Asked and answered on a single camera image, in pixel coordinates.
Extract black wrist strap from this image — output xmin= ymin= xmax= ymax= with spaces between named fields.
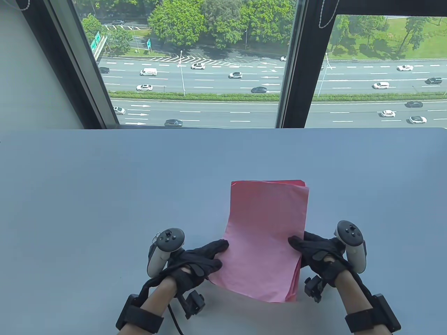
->
xmin=116 ymin=294 xmax=164 ymax=334
xmin=345 ymin=294 xmax=401 ymax=334

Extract person's right forearm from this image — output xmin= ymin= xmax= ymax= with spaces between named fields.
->
xmin=335 ymin=270 xmax=373 ymax=335

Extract person's left hand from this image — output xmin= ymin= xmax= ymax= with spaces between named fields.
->
xmin=167 ymin=239 xmax=230 ymax=292

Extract black window frame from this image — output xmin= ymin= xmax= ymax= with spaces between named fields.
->
xmin=24 ymin=0 xmax=447 ymax=129

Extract stack of pink paper sheets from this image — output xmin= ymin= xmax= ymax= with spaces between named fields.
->
xmin=208 ymin=180 xmax=309 ymax=303

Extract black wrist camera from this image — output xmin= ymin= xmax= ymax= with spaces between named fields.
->
xmin=304 ymin=275 xmax=327 ymax=303
xmin=177 ymin=290 xmax=206 ymax=320

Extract person's right hand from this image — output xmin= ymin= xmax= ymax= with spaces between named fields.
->
xmin=288 ymin=231 xmax=351 ymax=288

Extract grey and white hand controller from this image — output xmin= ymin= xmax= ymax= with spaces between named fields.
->
xmin=147 ymin=228 xmax=185 ymax=278
xmin=334 ymin=220 xmax=367 ymax=274

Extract person's left forearm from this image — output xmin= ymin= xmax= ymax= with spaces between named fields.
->
xmin=119 ymin=277 xmax=178 ymax=335

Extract black cable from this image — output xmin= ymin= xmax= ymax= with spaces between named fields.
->
xmin=168 ymin=304 xmax=184 ymax=335

